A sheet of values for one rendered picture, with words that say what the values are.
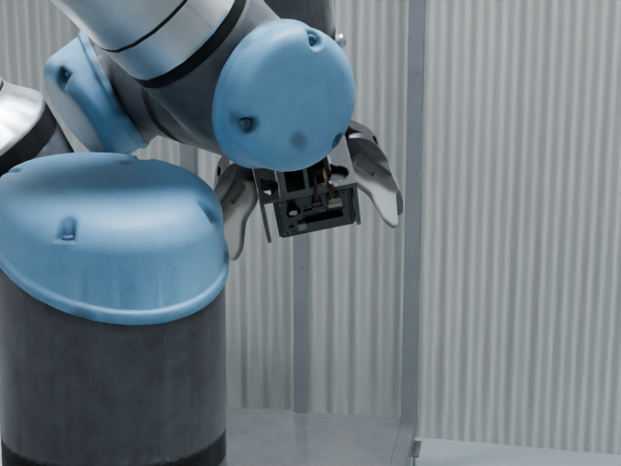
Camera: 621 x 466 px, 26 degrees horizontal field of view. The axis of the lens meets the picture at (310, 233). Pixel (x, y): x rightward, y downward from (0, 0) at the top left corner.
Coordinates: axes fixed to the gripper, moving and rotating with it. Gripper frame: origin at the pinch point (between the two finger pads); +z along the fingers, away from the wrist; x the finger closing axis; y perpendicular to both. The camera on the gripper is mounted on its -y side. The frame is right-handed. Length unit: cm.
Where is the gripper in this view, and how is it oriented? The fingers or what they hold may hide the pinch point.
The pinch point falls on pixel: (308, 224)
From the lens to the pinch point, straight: 110.1
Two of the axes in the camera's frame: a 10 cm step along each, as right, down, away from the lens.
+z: 0.9, 5.7, 8.2
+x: 9.8, -2.0, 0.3
